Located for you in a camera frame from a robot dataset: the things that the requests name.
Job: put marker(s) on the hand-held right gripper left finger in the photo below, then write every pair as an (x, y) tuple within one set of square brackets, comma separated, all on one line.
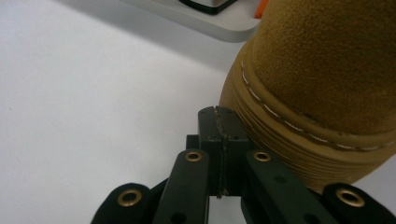
[(211, 133)]

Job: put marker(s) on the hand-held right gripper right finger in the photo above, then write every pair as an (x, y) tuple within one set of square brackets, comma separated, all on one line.
[(235, 140)]

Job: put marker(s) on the white two-tier shoe rack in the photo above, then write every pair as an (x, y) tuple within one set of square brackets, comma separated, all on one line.
[(224, 28)]

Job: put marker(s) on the tan suede boot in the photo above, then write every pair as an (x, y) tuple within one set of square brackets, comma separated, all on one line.
[(311, 62)]

